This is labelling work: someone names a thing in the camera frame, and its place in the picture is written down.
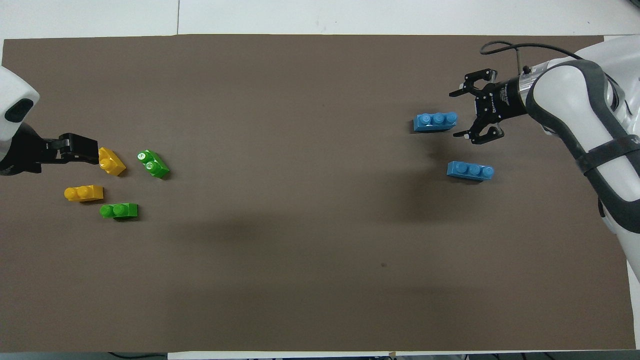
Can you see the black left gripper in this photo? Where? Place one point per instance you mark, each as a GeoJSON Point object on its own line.
{"type": "Point", "coordinates": [25, 155]}

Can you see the green two-stud block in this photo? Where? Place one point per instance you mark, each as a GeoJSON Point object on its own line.
{"type": "Point", "coordinates": [119, 210]}
{"type": "Point", "coordinates": [154, 164]}

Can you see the yellow two-stud block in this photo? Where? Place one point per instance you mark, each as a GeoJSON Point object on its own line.
{"type": "Point", "coordinates": [83, 193]}
{"type": "Point", "coordinates": [112, 162]}

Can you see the blue three-stud block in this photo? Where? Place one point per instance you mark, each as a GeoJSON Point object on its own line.
{"type": "Point", "coordinates": [470, 171]}
{"type": "Point", "coordinates": [435, 122]}

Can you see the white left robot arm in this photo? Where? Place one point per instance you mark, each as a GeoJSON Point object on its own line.
{"type": "Point", "coordinates": [12, 95]}

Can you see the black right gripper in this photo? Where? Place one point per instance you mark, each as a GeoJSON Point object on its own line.
{"type": "Point", "coordinates": [500, 100]}

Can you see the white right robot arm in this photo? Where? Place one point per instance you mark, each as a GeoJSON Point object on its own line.
{"type": "Point", "coordinates": [570, 95]}

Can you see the brown table mat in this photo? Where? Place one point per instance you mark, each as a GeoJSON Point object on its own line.
{"type": "Point", "coordinates": [320, 280]}

